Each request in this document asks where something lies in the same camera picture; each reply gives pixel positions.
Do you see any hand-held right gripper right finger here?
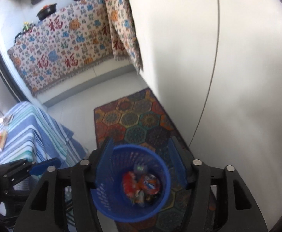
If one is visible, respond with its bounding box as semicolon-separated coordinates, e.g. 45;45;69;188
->
167;138;268;232

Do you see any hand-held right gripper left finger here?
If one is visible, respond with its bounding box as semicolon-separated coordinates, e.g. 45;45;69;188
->
14;138;115;232

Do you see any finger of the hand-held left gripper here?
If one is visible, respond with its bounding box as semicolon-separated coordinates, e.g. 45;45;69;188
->
0;158;62;192

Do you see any orange and blue snack packet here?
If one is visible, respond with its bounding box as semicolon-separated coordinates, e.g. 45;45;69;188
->
141;173;161;194

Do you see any red snack packet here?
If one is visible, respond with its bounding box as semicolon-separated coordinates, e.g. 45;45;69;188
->
122;171;142;197

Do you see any blue mesh wastebasket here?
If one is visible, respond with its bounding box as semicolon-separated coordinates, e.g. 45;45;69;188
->
90;144;172;223

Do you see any blue striped tablecloth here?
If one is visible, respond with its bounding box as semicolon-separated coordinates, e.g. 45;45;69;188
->
0;101;89;232

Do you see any clear plastic bag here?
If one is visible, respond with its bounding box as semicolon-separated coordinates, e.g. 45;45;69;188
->
0;130;9;151

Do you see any hexagon patterned rug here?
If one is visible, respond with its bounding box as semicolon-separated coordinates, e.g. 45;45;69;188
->
94;88;216;232

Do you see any crumpled white tissue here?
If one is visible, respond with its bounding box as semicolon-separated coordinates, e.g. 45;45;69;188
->
0;115;14;126

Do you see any white kitchen cabinet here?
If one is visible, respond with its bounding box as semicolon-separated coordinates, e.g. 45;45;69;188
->
120;0;282;199

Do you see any large printed blanket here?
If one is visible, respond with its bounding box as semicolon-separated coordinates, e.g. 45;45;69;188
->
8;0;114;97

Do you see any narrow printed blanket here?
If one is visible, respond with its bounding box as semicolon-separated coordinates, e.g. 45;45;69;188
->
103;0;144;74

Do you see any black pot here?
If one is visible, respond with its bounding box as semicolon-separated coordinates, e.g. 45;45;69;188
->
36;3;58;21

